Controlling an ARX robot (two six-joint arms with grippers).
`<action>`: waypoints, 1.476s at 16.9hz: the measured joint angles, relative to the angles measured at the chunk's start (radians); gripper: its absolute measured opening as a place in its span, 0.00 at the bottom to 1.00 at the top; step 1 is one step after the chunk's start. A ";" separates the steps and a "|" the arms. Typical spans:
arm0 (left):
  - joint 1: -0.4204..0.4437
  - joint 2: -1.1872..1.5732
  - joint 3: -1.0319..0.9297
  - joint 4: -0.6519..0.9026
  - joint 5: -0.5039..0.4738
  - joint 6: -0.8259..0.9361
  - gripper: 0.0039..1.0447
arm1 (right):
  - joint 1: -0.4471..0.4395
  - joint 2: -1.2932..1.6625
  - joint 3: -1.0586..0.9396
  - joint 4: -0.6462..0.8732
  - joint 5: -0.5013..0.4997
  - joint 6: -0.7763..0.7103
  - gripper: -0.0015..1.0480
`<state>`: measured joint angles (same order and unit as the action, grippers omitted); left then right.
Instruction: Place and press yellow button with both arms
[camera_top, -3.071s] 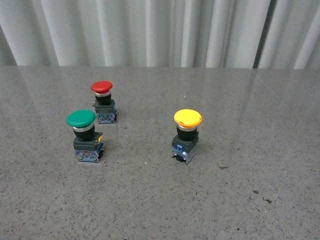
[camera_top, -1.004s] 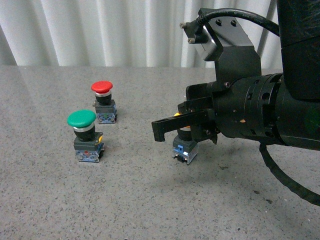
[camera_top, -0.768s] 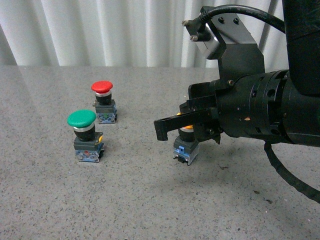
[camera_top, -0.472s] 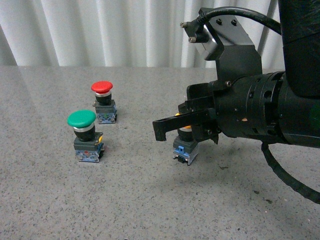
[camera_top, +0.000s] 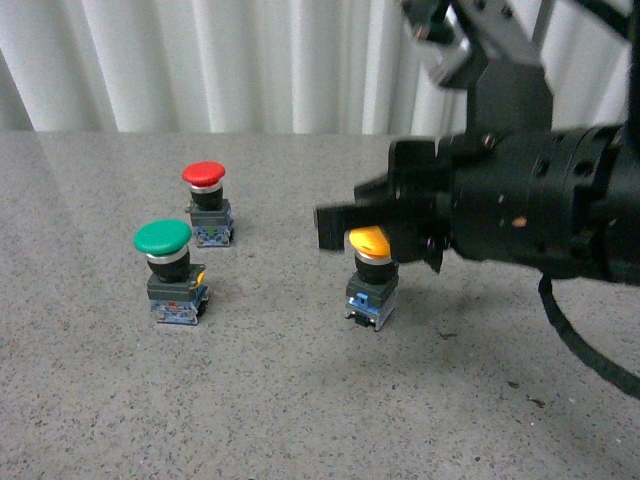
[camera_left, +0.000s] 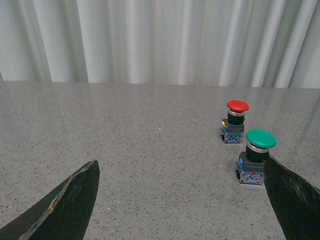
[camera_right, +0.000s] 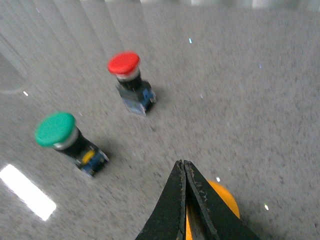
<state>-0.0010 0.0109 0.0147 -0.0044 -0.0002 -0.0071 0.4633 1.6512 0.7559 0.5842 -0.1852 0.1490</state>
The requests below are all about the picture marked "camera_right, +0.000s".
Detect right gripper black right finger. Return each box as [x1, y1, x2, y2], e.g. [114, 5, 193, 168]
[183, 160, 259, 240]

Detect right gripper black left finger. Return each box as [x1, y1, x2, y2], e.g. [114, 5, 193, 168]
[136, 160, 187, 240]

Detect yellow push button switch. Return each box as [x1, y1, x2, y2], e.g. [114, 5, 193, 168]
[185, 180, 241, 240]

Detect white pleated curtain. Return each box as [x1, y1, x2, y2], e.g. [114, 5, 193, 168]
[105, 0, 320, 12]

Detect red push button switch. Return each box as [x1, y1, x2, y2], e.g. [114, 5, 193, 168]
[107, 51, 157, 116]

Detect green push button switch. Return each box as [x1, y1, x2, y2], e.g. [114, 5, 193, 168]
[34, 111, 110, 178]

